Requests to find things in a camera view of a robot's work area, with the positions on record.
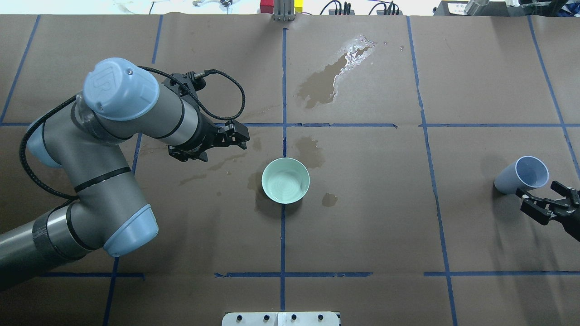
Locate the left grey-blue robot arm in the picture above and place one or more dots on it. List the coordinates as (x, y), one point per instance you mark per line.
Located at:
(73, 152)

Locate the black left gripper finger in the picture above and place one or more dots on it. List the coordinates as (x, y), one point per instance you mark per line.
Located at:
(235, 131)
(234, 141)

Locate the light green ceramic bowl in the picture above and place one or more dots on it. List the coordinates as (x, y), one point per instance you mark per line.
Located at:
(285, 180)

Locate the steel tumbler cup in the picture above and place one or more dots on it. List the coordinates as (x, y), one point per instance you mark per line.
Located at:
(476, 7)

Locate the red block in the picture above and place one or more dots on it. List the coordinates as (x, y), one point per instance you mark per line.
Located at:
(266, 6)

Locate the yellow block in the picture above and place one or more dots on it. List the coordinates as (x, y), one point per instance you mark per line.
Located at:
(298, 5)

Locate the left black power strip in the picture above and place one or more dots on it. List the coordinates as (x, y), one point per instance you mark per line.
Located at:
(338, 8)

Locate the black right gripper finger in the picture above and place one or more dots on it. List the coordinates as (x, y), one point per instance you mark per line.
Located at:
(570, 196)
(540, 210)

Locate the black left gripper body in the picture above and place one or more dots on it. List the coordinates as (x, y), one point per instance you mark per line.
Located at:
(207, 132)

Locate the aluminium frame post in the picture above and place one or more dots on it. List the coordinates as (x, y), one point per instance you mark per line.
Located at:
(284, 10)

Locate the black box under tumbler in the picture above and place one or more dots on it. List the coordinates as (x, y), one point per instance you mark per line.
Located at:
(496, 8)

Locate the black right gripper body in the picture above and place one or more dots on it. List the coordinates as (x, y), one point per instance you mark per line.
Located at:
(567, 211)

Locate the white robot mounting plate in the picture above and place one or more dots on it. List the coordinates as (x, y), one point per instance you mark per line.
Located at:
(323, 318)

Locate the blue-grey plastic cup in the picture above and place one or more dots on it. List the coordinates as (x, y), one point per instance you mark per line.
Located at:
(526, 173)

